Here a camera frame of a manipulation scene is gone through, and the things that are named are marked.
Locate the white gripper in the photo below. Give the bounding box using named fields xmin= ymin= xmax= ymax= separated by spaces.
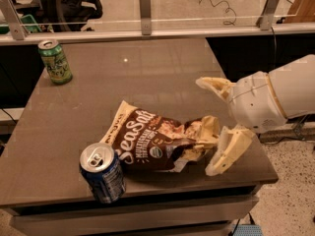
xmin=196 ymin=72 xmax=287 ymax=176

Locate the brown sea salt chip bag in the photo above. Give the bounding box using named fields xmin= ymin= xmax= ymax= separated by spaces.
xmin=101 ymin=101 xmax=220 ymax=172

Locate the blue pepsi can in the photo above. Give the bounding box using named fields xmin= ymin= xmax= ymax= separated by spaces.
xmin=80 ymin=143 xmax=126 ymax=204

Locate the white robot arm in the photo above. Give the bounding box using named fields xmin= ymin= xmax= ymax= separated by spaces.
xmin=196 ymin=54 xmax=315 ymax=176

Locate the green soda can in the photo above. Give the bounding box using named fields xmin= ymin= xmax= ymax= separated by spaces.
xmin=38 ymin=39 xmax=73 ymax=85

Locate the blue box under table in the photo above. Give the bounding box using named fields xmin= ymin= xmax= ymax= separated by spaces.
xmin=232 ymin=224 xmax=263 ymax=236

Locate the brown wooden furniture corner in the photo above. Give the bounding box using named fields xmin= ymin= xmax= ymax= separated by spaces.
xmin=284 ymin=0 xmax=315 ymax=24

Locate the black office chair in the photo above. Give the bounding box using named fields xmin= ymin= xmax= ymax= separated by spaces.
xmin=40 ymin=0 xmax=103 ymax=32

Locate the green plastic bin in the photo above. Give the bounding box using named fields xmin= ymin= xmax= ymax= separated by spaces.
xmin=21 ymin=15 xmax=42 ymax=33

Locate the glass partition panel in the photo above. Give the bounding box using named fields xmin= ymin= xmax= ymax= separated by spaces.
xmin=0 ymin=0 xmax=306 ymax=34

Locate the black hanging cable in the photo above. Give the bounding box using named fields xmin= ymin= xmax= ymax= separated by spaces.
xmin=270 ymin=27 xmax=279 ymax=71

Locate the right metal glass bracket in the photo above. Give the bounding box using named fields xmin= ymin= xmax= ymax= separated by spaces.
xmin=256 ymin=0 xmax=280 ymax=30

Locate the metal glass bracket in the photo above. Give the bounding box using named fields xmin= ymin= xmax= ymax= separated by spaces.
xmin=256 ymin=0 xmax=280 ymax=30
xmin=139 ymin=0 xmax=152 ymax=35
xmin=0 ymin=0 xmax=28 ymax=40

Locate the coiled black cable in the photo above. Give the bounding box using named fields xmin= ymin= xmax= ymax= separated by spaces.
xmin=170 ymin=0 xmax=238 ymax=27

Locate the middle metal glass bracket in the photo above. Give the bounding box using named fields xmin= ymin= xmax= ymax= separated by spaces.
xmin=139 ymin=0 xmax=152 ymax=35

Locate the left metal glass bracket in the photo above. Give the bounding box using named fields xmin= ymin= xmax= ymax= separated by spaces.
xmin=0 ymin=0 xmax=28 ymax=40

